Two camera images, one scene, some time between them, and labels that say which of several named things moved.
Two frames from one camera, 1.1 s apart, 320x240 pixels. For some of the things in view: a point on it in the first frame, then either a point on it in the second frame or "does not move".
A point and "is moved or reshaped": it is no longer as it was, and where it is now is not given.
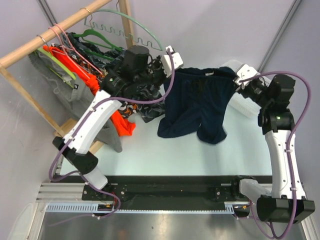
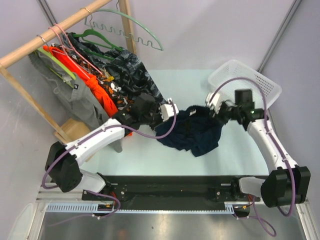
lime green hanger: (52, 57) does not move
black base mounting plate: (163, 193) does not move
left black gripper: (157, 62) -> (157, 109)
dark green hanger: (89, 31) does not move
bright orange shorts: (124, 127) does not move
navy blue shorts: (198, 103) is moved or reshaped
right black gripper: (243, 91) -> (223, 104)
